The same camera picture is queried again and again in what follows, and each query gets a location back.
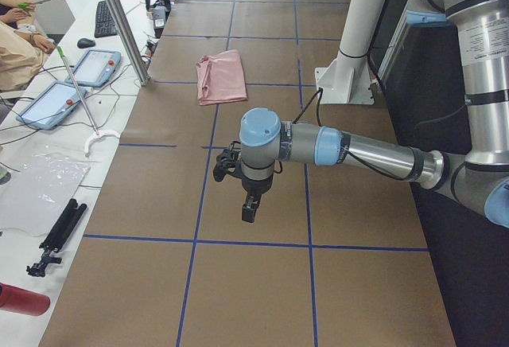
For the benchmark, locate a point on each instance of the far teach pendant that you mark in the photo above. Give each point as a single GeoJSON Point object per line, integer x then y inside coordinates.
{"type": "Point", "coordinates": [96, 67]}

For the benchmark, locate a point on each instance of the black computer mouse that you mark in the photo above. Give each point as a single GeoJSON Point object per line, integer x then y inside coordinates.
{"type": "Point", "coordinates": [85, 43]}

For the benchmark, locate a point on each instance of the black tripod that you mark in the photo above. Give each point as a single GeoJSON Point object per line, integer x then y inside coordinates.
{"type": "Point", "coordinates": [57, 237]}

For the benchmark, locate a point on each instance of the metal rod green tip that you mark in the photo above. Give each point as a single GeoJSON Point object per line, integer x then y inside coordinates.
{"type": "Point", "coordinates": [77, 88]}

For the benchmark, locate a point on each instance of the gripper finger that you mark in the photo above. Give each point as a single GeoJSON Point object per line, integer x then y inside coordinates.
{"type": "Point", "coordinates": [248, 214]}
{"type": "Point", "coordinates": [256, 200]}

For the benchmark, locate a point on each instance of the pink Snoopy t-shirt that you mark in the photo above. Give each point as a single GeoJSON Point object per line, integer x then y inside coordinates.
{"type": "Point", "coordinates": [220, 79]}

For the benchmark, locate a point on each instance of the teach pendant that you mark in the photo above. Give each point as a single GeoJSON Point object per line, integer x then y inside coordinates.
{"type": "Point", "coordinates": [51, 107]}
{"type": "Point", "coordinates": [96, 67]}

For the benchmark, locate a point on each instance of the seated person beige shirt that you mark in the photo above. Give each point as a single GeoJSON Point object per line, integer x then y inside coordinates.
{"type": "Point", "coordinates": [23, 53]}

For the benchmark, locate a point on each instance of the aluminium frame post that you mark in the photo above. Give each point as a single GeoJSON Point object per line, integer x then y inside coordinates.
{"type": "Point", "coordinates": [128, 40]}

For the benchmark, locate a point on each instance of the red bottle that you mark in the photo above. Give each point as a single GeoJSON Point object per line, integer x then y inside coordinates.
{"type": "Point", "coordinates": [21, 301]}

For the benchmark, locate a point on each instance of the clear plastic bag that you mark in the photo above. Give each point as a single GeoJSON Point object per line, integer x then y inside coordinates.
{"type": "Point", "coordinates": [42, 183]}

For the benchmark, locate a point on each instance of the black keyboard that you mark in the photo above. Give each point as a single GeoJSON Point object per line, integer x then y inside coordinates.
{"type": "Point", "coordinates": [104, 22]}

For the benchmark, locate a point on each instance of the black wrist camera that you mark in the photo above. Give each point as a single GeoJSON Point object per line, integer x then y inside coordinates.
{"type": "Point", "coordinates": [228, 163]}

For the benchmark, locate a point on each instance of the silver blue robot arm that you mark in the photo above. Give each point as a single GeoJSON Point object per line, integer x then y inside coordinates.
{"type": "Point", "coordinates": [456, 147]}

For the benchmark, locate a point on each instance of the white curved hook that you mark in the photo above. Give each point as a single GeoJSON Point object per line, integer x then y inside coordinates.
{"type": "Point", "coordinates": [99, 140]}

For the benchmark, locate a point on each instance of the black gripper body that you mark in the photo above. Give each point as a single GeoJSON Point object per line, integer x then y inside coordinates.
{"type": "Point", "coordinates": [256, 185]}

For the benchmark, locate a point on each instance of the near teach pendant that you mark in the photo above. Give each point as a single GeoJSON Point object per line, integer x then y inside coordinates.
{"type": "Point", "coordinates": [51, 107]}

